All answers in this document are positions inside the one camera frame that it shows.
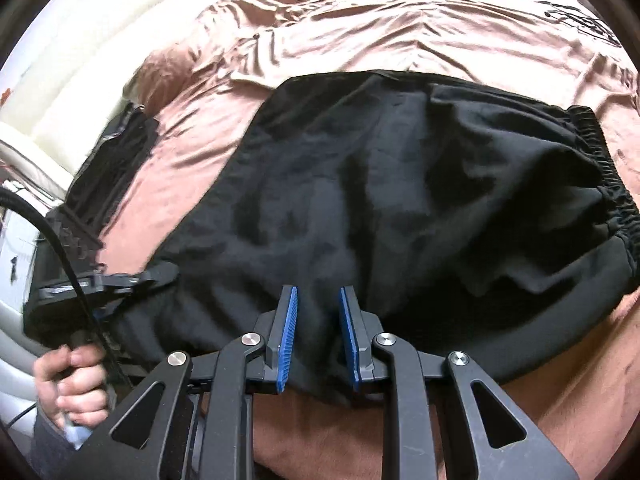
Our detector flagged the beige upright cushion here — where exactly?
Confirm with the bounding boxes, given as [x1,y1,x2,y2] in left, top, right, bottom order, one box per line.
[0,122,76,201]

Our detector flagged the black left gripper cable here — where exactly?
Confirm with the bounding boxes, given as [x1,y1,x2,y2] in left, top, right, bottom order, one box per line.
[0,187,136,391]

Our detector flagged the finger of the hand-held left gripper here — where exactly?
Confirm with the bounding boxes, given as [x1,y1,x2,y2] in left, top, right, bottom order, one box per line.
[100,262,178,293]

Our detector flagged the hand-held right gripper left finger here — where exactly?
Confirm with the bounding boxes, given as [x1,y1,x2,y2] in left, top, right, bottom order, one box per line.
[60,285,299,480]

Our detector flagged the folded black clothes stack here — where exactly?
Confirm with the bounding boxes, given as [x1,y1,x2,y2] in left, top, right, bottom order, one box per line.
[65,102,161,251]

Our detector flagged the black pants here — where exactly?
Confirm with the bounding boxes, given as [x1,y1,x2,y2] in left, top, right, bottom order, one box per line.
[107,71,640,408]

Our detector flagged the cream padded headboard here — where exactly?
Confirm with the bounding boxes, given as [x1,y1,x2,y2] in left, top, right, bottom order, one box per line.
[0,0,278,186]

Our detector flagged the brown bed blanket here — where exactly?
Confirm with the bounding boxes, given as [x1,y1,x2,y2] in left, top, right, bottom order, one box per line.
[95,0,640,480]

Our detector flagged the black cables on bed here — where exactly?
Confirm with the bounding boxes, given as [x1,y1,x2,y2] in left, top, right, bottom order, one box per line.
[542,0,623,48]

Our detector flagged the person's left hand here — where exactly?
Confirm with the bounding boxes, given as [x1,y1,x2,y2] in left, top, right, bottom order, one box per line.
[34,345,111,428]

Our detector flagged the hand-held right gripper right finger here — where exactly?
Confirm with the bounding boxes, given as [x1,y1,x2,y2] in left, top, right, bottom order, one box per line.
[339,285,581,480]

